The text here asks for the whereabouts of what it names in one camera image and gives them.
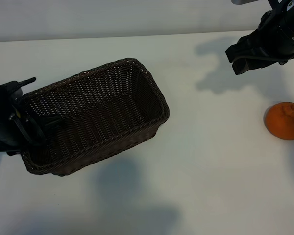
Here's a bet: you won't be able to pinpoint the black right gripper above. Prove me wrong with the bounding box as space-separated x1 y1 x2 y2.
225 0 294 75

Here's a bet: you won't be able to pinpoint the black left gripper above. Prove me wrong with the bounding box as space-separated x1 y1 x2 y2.
0 82 62 156

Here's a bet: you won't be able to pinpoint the orange fruit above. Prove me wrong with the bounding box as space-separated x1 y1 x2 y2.
264 101 294 141

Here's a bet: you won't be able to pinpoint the dark brown wicker basket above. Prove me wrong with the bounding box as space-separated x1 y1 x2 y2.
19 57 170 177

